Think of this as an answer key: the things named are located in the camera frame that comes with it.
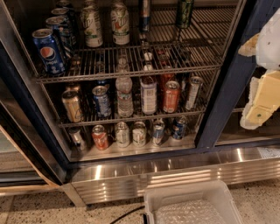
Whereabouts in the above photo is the gold can middle shelf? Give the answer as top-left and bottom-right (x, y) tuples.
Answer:
(62, 90), (84, 123)

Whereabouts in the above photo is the front blue Pepsi can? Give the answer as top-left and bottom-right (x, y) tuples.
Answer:
(32, 28), (66, 76)

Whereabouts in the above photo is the orange can middle shelf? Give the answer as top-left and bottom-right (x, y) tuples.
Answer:
(163, 80), (180, 113)

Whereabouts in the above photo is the blue silver bottom can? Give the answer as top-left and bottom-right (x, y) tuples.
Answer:
(152, 119), (165, 145)

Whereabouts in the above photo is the silver slim can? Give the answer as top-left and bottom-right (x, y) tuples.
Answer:
(185, 76), (204, 110)

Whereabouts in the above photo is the wire fridge shelf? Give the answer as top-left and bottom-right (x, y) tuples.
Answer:
(45, 70), (217, 129)
(37, 5), (236, 84)

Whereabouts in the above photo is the silver can bottom left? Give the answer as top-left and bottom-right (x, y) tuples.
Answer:
(68, 127), (87, 151)

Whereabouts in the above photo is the green soda can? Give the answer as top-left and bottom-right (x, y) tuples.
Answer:
(176, 0), (194, 29)

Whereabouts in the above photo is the blue pepsi can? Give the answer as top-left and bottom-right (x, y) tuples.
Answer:
(32, 28), (66, 76)
(171, 116), (186, 140)
(51, 7), (78, 46)
(45, 16), (74, 58)

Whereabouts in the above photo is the white 7up can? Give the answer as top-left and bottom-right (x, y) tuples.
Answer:
(110, 0), (130, 46)
(80, 4), (103, 47)

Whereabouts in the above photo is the clear water bottle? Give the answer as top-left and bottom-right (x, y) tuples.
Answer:
(115, 57), (133, 117)

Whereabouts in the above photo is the black floor cable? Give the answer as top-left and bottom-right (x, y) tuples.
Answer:
(108, 205), (146, 224)

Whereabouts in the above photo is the blue can middle shelf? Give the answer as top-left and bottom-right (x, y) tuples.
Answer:
(92, 86), (111, 118)

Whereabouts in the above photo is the bubble wrap sheet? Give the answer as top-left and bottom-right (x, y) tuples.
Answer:
(154, 199), (226, 224)

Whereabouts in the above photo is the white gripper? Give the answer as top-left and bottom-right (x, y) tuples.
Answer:
(238, 8), (280, 130)

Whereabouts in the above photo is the white plastic bin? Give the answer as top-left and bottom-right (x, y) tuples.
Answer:
(144, 180), (243, 224)

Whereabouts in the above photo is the slim dark energy can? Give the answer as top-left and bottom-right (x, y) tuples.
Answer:
(138, 0), (151, 32)

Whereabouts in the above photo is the red can bottom shelf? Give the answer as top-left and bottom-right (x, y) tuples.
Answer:
(92, 125), (109, 151)

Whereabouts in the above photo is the middle wire fridge shelf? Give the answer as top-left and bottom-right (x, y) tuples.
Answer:
(45, 70), (217, 129)

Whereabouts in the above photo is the open fridge glass door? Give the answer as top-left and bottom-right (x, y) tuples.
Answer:
(0, 45), (66, 195)

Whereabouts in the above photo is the blue Pepsi bottom can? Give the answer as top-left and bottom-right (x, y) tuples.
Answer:
(171, 116), (186, 140)

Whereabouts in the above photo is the white can bottom shelf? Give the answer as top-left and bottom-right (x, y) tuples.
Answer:
(115, 122), (130, 148)

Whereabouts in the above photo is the top wire fridge shelf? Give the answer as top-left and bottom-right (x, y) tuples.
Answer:
(37, 5), (236, 84)

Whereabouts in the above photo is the tall white labelled can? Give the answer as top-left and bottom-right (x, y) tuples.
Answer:
(140, 75), (157, 115)

